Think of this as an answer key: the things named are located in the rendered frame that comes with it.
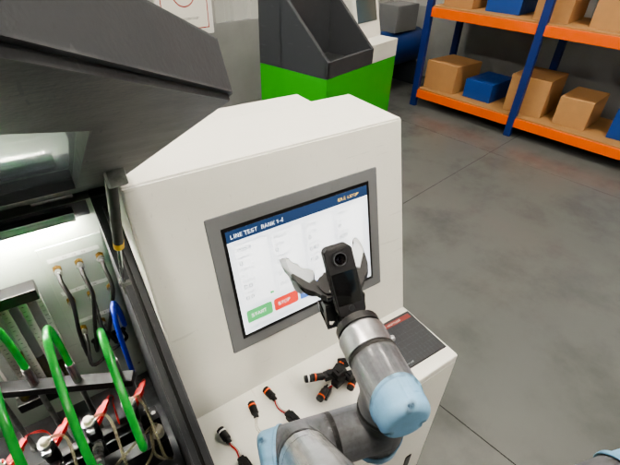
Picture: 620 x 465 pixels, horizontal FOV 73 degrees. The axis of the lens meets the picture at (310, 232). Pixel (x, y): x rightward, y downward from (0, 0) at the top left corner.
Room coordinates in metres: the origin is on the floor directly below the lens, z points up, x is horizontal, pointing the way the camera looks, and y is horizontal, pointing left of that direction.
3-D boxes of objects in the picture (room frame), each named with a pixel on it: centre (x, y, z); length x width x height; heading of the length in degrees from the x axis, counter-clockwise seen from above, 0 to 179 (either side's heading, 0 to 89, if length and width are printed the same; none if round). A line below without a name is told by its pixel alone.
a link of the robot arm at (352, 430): (0.33, -0.10, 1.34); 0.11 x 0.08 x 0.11; 109
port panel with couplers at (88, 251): (0.71, 0.53, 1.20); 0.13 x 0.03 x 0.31; 125
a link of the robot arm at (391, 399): (0.34, -0.12, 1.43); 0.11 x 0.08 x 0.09; 19
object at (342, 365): (0.66, -0.11, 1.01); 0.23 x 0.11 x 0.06; 125
